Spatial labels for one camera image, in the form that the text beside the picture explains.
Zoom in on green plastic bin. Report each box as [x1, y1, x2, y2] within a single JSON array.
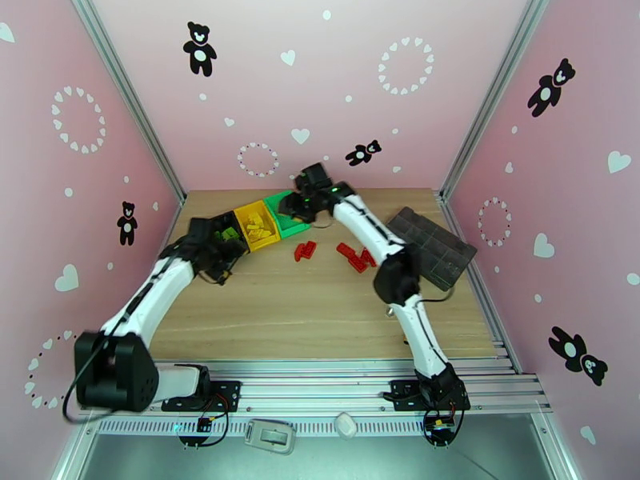
[[263, 190, 311, 241]]

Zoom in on black plastic bin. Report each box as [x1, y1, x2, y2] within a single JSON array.
[[197, 211, 251, 269]]

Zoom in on yellow plastic bin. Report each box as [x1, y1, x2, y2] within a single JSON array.
[[234, 201, 282, 253]]

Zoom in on dark translucent compartment tray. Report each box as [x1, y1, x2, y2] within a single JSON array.
[[387, 206, 478, 290]]

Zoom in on aluminium slotted base rails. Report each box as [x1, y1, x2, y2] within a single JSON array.
[[79, 358, 552, 416]]

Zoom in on grey white flat device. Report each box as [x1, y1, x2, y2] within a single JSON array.
[[243, 418, 297, 456]]

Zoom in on perforated metal strip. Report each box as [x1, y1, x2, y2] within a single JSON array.
[[94, 417, 431, 438]]

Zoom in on white oval puck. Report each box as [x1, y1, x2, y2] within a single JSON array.
[[334, 412, 358, 441]]

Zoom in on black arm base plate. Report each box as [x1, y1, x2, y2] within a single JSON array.
[[161, 378, 242, 412], [383, 378, 471, 412]]

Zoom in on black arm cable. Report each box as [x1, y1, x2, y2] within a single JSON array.
[[62, 338, 117, 426], [418, 287, 457, 306]]

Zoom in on power connector with wires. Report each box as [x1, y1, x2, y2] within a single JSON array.
[[422, 403, 467, 448], [178, 393, 232, 448]]

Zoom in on aluminium frame post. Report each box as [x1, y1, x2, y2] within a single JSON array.
[[438, 0, 554, 201], [69, 0, 187, 201]]

